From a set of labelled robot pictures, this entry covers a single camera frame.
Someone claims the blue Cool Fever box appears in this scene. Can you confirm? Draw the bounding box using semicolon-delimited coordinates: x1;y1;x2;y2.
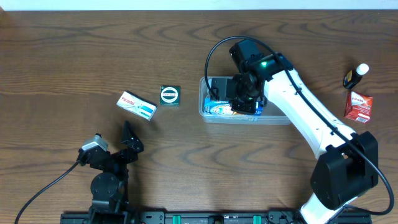
203;96;264;116

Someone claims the dark bottle white cap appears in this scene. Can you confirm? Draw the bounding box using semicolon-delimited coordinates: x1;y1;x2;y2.
343;63;369;90

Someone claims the red Panadol ActiFast box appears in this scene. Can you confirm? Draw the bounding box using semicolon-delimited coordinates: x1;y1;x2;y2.
345;91;373;123

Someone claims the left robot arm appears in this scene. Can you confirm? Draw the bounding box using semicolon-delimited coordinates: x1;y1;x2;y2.
76;121;144;213

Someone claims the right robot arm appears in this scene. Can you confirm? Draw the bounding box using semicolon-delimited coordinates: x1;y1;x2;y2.
226;36;383;223

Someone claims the clear plastic container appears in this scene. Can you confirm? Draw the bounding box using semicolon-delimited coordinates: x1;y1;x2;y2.
198;77;290;125

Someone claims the white Panadol box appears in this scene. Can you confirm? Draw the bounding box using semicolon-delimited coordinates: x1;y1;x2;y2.
116;91;157;121

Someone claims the green square box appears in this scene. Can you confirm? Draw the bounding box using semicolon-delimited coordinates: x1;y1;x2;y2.
159;85;181;106

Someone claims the left camera cable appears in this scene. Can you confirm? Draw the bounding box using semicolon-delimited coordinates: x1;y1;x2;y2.
14;160;81;224

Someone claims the camera cable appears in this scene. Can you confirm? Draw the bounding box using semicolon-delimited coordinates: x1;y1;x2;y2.
204;35;395;217
14;160;81;224

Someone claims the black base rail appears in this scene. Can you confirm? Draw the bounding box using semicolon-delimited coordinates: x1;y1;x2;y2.
60;210;373;224

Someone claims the right camera cable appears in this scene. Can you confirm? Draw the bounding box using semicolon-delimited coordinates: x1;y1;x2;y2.
204;35;395;217

